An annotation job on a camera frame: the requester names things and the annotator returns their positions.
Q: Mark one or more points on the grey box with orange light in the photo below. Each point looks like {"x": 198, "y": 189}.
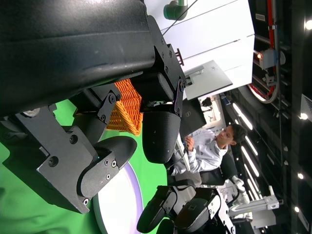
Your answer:
{"x": 268, "y": 58}

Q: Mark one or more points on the seated person in grey hoodie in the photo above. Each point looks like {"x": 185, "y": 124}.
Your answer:
{"x": 207, "y": 151}

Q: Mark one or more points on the green pipe elbow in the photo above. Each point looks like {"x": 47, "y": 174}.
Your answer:
{"x": 174, "y": 9}

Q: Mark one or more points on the lavender plate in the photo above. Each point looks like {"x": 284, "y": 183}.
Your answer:
{"x": 122, "y": 202}

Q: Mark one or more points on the green tablecloth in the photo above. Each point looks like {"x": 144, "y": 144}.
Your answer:
{"x": 24, "y": 207}

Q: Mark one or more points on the black office chair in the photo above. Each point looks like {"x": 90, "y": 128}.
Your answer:
{"x": 219, "y": 175}

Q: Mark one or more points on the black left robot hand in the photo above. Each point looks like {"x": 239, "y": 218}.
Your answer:
{"x": 61, "y": 48}

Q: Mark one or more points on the aluminium profile frame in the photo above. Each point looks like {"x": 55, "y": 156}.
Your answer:
{"x": 258, "y": 203}

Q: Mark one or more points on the orange wicker basket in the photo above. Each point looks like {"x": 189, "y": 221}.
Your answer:
{"x": 126, "y": 112}

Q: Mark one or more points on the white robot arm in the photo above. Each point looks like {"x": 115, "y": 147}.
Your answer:
{"x": 240, "y": 187}

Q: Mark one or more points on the silver monitor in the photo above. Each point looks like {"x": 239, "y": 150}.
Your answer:
{"x": 209, "y": 80}

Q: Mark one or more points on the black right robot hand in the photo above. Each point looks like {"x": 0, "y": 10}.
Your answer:
{"x": 195, "y": 214}

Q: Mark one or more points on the black Dell monitor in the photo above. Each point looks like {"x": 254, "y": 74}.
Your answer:
{"x": 192, "y": 117}

